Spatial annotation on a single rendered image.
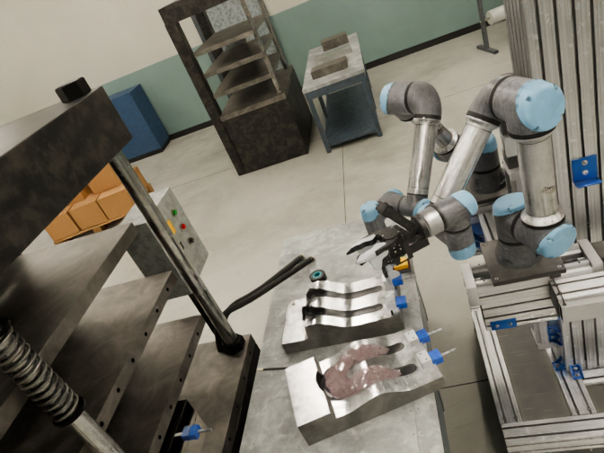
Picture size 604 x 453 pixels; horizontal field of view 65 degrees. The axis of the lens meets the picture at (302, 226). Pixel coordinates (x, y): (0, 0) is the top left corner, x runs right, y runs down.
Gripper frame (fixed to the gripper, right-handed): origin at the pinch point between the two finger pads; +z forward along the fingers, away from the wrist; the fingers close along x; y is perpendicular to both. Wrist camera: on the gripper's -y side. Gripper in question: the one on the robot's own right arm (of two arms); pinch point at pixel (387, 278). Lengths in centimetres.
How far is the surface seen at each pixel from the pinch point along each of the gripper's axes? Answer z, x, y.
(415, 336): 5.0, -29.1, 6.8
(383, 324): 7.5, -17.9, -5.1
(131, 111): 13, 574, -399
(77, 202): 49, 340, -396
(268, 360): 13, -20, -56
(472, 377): 93, 19, 21
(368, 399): 4, -53, -11
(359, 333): 9.7, -17.9, -15.5
